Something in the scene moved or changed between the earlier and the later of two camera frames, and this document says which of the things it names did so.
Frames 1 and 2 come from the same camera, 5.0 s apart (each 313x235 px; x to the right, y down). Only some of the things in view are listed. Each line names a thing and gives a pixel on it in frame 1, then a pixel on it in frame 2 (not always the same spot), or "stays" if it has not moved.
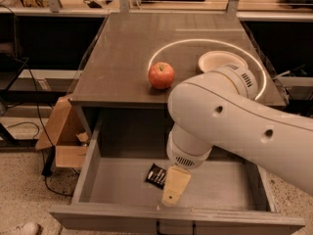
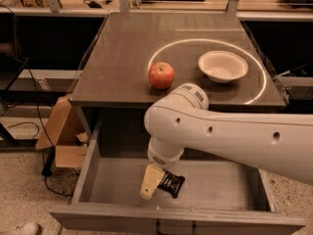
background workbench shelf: x=252 y=2 stays
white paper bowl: x=212 y=60 stays
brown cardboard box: x=66 y=131 stays
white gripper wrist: x=186 y=160 to x=163 y=157
